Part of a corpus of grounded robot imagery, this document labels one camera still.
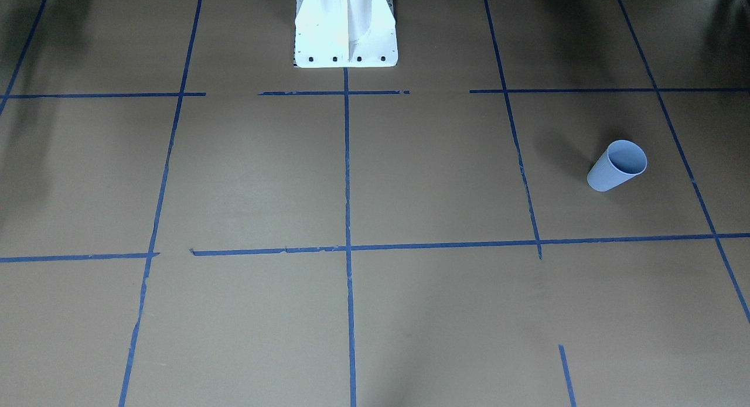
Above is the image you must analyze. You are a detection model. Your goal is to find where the white pillar with base plate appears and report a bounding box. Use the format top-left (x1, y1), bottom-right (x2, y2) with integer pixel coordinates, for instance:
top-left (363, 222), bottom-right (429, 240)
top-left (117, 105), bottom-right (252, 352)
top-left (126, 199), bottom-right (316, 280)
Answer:
top-left (293, 0), bottom-right (399, 69)

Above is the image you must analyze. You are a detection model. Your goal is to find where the light blue ribbed cup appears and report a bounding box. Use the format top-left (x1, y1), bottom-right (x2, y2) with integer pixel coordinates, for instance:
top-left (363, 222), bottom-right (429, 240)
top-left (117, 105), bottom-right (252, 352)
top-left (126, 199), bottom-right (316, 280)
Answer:
top-left (587, 140), bottom-right (647, 193)

